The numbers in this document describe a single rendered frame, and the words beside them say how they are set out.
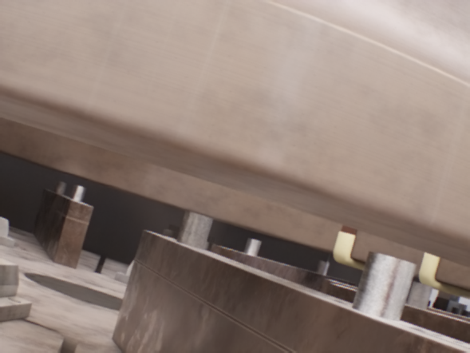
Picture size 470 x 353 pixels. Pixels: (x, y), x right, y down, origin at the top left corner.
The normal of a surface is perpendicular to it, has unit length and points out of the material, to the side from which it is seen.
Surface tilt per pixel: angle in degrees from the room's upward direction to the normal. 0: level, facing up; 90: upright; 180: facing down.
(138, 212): 90
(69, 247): 90
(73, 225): 90
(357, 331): 90
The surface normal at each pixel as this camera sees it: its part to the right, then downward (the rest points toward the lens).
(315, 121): 0.24, 0.01
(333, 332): -0.92, -0.29
